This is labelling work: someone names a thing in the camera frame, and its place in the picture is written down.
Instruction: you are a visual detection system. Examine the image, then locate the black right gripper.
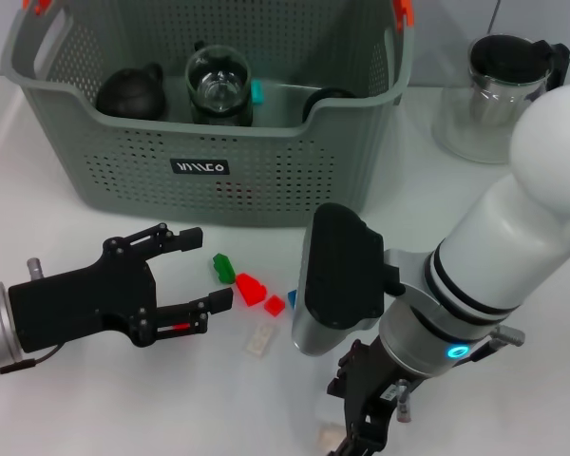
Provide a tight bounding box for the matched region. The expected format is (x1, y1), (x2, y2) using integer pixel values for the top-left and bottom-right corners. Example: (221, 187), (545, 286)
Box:
(326, 339), (422, 456)

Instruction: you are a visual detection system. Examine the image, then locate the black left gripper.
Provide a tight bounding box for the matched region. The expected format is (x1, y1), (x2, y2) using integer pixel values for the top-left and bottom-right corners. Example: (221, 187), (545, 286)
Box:
(8, 221), (234, 353)

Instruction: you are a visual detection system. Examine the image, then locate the green toy brick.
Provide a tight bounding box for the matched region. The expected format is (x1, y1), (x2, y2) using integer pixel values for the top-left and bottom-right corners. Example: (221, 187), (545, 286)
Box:
(212, 254), (237, 285)

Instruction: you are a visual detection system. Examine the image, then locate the glass teacup with black holder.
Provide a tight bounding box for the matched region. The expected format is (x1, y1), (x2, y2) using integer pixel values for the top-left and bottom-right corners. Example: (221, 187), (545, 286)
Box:
(184, 40), (252, 115)
(300, 87), (358, 123)
(192, 102), (255, 127)

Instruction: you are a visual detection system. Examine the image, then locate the grey-green perforated storage bin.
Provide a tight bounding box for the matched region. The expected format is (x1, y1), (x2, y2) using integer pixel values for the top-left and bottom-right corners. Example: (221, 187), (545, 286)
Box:
(0, 0), (415, 229)

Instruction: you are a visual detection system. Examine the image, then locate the large red sloped brick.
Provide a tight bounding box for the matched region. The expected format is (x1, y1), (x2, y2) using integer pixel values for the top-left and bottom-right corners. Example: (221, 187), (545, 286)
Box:
(235, 274), (269, 308)

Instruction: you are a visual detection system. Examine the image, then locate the white flat plate brick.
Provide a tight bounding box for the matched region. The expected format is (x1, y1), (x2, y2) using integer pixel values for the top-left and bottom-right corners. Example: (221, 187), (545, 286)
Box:
(244, 323), (277, 357)

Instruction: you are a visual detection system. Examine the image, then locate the black round teapot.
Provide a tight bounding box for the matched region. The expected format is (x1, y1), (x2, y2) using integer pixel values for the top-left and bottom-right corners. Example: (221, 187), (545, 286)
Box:
(95, 60), (167, 120)

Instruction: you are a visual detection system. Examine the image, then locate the glass pitcher with black lid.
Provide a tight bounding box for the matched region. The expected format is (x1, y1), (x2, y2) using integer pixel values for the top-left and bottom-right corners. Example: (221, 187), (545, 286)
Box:
(430, 32), (570, 165)

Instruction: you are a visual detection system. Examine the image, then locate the right wrist cable with plug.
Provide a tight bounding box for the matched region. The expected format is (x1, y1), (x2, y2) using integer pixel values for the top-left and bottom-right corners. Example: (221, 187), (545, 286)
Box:
(392, 325), (526, 424)

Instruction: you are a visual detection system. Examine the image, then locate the wrist cable with plug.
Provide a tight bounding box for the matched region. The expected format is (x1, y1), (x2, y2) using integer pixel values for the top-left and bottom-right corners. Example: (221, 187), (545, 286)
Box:
(0, 344), (66, 379)
(392, 325), (526, 424)

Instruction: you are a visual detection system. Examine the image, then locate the left wrist cable with plug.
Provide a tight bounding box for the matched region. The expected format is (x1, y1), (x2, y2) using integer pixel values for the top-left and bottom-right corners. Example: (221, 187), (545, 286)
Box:
(0, 344), (66, 379)

